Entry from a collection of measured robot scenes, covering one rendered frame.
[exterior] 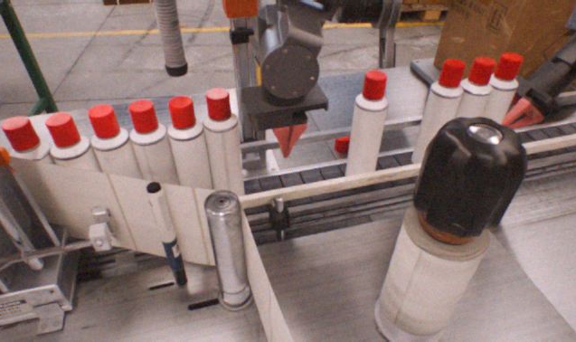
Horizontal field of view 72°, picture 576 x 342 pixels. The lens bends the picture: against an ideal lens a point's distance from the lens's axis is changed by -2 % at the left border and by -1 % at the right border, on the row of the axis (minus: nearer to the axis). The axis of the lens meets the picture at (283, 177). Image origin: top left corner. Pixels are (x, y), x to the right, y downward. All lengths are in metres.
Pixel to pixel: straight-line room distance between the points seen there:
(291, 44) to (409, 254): 0.24
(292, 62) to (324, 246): 0.32
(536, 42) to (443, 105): 0.40
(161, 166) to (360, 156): 0.32
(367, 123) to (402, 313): 0.29
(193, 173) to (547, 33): 0.81
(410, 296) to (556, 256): 0.39
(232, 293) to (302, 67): 0.30
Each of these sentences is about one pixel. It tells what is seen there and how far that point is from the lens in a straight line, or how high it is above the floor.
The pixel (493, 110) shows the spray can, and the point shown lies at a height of 1.00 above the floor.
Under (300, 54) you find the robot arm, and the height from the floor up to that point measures 1.21.
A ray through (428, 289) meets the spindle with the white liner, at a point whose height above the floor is 1.01.
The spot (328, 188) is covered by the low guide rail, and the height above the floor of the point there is 0.91.
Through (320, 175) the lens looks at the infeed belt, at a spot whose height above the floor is 0.88.
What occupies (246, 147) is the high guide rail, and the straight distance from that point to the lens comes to 0.67.
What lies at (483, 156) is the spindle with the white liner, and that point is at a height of 1.18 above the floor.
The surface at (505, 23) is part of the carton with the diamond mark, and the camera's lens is 1.03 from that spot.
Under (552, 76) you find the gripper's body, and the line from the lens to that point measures 0.84.
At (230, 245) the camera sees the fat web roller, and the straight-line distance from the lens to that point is 0.46.
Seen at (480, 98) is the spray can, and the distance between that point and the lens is 0.74.
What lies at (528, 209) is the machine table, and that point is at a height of 0.83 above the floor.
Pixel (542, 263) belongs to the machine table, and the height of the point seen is 0.83.
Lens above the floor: 1.37
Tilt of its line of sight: 42 degrees down
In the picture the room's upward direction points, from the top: straight up
